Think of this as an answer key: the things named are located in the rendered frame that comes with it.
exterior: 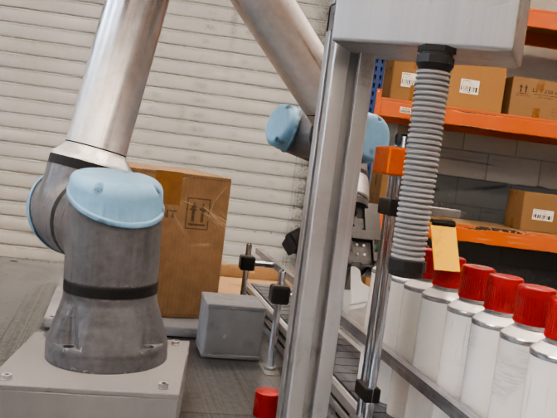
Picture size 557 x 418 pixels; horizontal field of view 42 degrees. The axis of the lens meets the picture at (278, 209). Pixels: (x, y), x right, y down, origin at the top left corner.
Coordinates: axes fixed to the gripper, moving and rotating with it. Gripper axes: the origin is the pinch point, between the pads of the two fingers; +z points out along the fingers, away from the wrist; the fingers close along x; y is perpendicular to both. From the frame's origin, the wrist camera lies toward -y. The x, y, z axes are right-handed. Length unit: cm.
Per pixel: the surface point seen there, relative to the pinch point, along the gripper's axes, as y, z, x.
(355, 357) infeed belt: 2.6, 6.0, 0.4
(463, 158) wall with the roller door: 209, -227, 312
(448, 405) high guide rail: -3.6, 20.8, -40.7
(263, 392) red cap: -14.4, 14.5, -10.8
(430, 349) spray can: -1.3, 13.5, -33.2
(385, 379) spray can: -1.4, 14.0, -20.3
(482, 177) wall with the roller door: 225, -216, 315
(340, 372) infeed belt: -2.5, 10.3, -6.9
